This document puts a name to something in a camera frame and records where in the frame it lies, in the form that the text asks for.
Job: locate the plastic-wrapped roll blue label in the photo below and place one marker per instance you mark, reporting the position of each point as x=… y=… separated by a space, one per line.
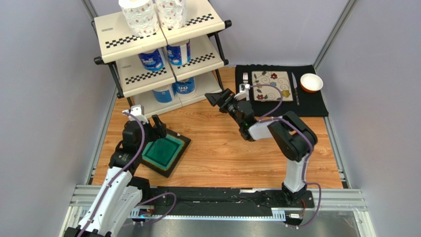
x=164 y=94

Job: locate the white red-floral paper roll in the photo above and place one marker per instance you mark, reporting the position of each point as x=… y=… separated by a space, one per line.
x=140 y=16

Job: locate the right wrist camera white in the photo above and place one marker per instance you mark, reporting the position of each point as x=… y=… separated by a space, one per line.
x=244 y=92

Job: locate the cream checkered three-tier shelf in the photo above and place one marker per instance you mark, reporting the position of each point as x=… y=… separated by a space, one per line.
x=120 y=48

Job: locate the square floral plate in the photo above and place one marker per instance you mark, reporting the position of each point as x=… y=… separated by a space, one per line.
x=271 y=86

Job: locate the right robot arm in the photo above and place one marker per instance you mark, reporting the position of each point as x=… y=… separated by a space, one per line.
x=293 y=137

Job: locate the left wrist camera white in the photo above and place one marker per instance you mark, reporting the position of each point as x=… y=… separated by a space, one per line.
x=138 y=112

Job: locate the black cloth placemat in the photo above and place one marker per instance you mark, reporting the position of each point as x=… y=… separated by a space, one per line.
x=311 y=104

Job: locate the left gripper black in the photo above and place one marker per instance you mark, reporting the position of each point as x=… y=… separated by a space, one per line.
x=160 y=128

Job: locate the white floral paper roll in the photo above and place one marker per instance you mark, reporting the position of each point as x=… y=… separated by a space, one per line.
x=172 y=13

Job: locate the blue cartoon-face roll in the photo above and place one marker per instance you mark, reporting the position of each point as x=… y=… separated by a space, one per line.
x=185 y=89

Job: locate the green square plate black rim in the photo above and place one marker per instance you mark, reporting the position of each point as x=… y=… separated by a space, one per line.
x=163 y=154

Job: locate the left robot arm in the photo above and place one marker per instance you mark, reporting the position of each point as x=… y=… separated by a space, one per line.
x=116 y=197

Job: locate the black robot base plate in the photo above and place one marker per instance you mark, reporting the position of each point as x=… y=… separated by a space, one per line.
x=222 y=202

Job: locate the aluminium frame rail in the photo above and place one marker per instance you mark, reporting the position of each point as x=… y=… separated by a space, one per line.
x=333 y=207

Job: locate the silver fork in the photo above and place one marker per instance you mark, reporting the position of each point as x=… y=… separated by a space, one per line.
x=245 y=78

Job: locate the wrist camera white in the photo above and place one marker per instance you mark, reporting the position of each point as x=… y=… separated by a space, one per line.
x=244 y=92
x=138 y=112

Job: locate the white and orange bowl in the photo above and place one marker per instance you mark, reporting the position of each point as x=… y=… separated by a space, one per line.
x=311 y=83

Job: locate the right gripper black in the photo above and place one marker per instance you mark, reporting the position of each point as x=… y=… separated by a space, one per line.
x=225 y=101

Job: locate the dark blue roll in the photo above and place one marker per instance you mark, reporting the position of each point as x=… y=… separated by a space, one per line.
x=179 y=53
x=153 y=60

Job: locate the silver table knife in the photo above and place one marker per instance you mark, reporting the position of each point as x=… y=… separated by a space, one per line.
x=295 y=89

